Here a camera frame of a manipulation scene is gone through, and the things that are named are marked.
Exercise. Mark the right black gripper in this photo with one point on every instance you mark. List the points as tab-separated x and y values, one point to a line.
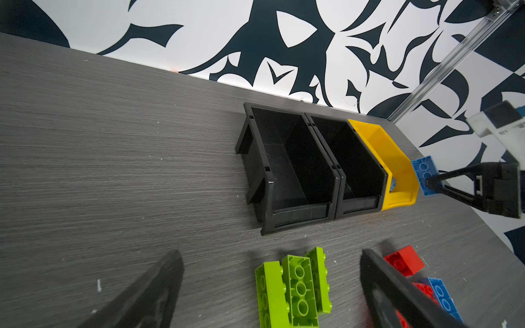
497	188

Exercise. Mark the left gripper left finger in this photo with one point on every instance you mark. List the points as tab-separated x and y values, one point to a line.
148	302

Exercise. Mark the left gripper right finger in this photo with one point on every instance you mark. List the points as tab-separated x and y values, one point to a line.
388	293

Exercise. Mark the blue lego brick large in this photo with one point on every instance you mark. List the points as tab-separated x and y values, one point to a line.
425	168

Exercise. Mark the small red lego brick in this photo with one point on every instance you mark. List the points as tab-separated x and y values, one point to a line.
406	261

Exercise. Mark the blue lego brick front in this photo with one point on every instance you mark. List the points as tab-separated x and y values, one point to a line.
442	296

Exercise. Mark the yellow bin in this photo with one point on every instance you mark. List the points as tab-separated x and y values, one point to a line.
396	164

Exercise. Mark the red lego arch piece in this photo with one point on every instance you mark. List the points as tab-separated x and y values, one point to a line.
402	320

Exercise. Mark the red lego brick upright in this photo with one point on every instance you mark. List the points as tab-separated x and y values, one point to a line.
427	290

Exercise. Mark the middle black bin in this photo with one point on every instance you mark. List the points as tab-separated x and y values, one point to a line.
362	178

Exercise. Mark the black bin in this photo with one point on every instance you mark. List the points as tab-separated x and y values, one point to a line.
362	178
292	181

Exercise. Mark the green lego brick cluster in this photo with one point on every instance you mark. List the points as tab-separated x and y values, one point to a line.
293	292

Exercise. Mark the left black bin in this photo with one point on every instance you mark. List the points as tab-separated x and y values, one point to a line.
292	181

